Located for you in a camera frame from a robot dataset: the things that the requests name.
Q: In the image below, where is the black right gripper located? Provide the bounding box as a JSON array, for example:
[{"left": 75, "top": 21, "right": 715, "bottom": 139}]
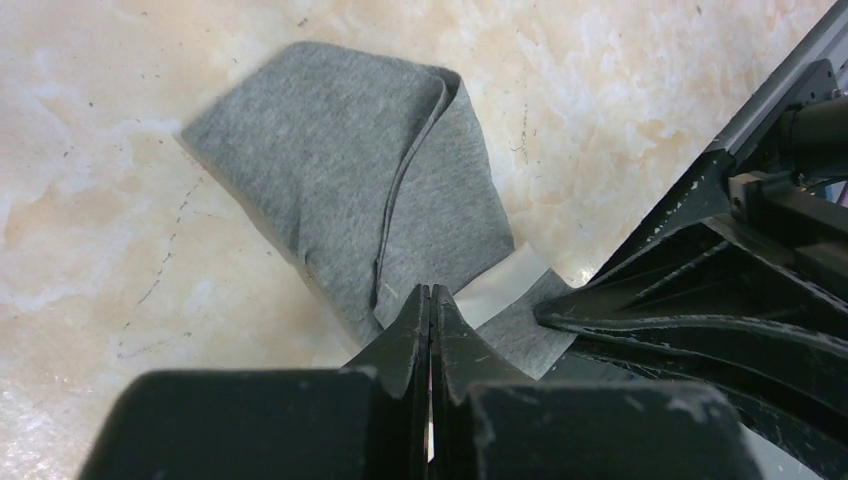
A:
[{"left": 535, "top": 60, "right": 847, "bottom": 371}]

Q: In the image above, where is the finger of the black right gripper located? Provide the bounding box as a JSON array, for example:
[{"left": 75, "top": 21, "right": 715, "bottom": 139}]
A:
[{"left": 539, "top": 316, "right": 847, "bottom": 479}]

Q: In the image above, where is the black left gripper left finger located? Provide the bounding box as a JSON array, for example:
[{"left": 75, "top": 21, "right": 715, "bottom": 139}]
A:
[{"left": 80, "top": 285, "right": 430, "bottom": 479}]

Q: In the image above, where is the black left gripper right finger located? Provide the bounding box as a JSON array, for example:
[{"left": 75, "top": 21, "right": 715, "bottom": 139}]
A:
[{"left": 430, "top": 285, "right": 762, "bottom": 479}]

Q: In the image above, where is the grey underwear white waistband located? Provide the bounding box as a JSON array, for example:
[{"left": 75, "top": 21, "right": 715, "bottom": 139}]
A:
[{"left": 181, "top": 42, "right": 574, "bottom": 379}]

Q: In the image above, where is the aluminium frame rail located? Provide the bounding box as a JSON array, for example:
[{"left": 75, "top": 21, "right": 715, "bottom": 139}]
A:
[{"left": 704, "top": 0, "right": 847, "bottom": 154}]

